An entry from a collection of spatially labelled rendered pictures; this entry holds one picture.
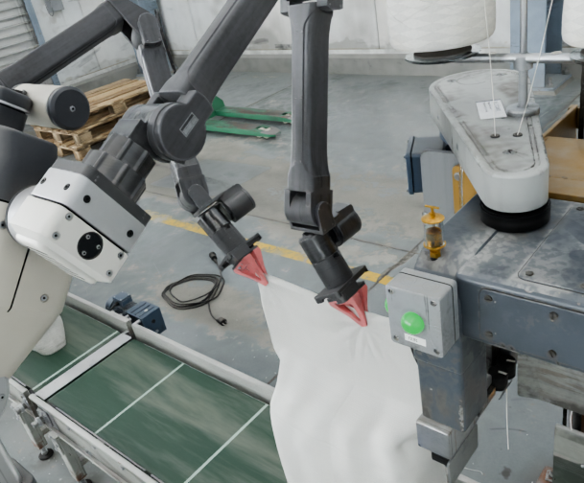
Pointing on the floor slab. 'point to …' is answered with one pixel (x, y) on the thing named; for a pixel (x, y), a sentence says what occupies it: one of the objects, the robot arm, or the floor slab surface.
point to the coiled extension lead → (199, 296)
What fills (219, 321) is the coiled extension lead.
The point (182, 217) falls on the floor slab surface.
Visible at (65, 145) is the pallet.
